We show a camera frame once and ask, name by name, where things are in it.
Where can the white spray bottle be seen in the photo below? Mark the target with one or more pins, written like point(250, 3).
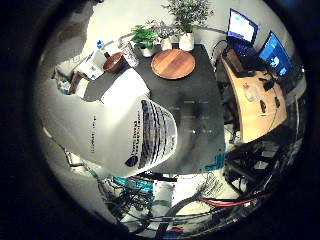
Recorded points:
point(110, 133)

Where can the round wooden tray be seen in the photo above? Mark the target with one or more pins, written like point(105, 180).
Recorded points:
point(173, 63)

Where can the teal tape patch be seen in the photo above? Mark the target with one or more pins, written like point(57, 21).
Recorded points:
point(216, 162)

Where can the labelled white canister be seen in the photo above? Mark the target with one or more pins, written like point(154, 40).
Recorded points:
point(130, 55)

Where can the brown wooden bowl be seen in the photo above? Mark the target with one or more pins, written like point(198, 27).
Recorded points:
point(115, 62)

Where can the small grey-leaf plant white pot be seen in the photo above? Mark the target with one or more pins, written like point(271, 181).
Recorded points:
point(164, 35)

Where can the light wooden desk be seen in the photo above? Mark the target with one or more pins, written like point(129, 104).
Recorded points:
point(256, 106)

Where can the black office chair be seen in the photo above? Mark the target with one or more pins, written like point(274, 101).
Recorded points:
point(250, 166)

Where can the tall plant in white pot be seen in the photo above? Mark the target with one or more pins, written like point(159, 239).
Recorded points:
point(188, 20)

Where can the open laptop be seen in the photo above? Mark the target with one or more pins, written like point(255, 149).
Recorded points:
point(241, 31)

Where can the blue-lit computer monitor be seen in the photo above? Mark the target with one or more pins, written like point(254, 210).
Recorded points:
point(276, 55)

